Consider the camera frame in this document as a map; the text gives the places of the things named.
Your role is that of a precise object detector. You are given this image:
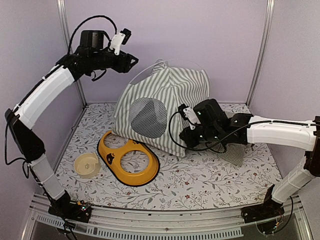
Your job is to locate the left aluminium frame post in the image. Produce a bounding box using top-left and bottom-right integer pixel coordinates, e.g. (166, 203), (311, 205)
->
(56, 0), (88, 108)

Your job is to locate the green checked cushion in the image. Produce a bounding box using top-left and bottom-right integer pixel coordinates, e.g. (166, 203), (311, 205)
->
(194, 111), (245, 167)

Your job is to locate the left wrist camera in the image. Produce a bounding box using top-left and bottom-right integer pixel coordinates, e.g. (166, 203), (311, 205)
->
(109, 28), (132, 56)

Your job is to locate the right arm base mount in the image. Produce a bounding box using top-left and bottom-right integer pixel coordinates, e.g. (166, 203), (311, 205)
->
(241, 184), (285, 235)

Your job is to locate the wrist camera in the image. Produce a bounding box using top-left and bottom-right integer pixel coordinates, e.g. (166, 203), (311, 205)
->
(109, 28), (132, 56)
(178, 103), (201, 130)

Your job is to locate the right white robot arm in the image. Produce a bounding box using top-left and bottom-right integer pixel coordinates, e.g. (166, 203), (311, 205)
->
(178, 99), (320, 218)

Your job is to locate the yellow double bowl holder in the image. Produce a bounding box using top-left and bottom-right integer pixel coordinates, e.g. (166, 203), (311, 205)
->
(96, 131), (161, 187)

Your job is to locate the aluminium frame post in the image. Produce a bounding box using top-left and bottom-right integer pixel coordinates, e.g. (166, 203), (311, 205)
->
(245, 0), (275, 108)
(56, 0), (88, 108)

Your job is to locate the floral patterned table mat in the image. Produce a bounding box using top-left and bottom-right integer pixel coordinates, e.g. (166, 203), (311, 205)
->
(56, 103), (282, 211)

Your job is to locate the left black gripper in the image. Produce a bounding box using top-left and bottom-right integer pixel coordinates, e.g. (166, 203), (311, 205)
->
(91, 46), (139, 73)

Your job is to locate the front aluminium rail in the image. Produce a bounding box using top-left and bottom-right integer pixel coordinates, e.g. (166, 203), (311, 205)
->
(21, 193), (313, 240)

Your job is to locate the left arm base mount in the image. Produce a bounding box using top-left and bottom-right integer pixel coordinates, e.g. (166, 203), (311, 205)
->
(46, 190), (92, 223)

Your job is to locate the cream pet bowl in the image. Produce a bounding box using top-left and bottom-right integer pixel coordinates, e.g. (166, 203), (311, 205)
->
(73, 152), (101, 179)

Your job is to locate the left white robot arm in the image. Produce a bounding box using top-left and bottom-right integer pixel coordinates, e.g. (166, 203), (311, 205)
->
(5, 28), (139, 217)

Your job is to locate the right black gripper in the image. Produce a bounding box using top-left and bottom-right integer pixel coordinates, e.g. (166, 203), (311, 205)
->
(179, 124), (222, 148)

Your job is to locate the green striped pet tent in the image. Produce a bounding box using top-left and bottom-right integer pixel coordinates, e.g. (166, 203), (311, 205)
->
(112, 66), (210, 157)

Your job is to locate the right aluminium frame post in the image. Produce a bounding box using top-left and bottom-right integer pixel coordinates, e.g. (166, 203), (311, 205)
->
(245, 0), (275, 108)

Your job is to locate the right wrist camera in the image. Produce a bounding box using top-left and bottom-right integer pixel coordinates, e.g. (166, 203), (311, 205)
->
(178, 103), (201, 130)

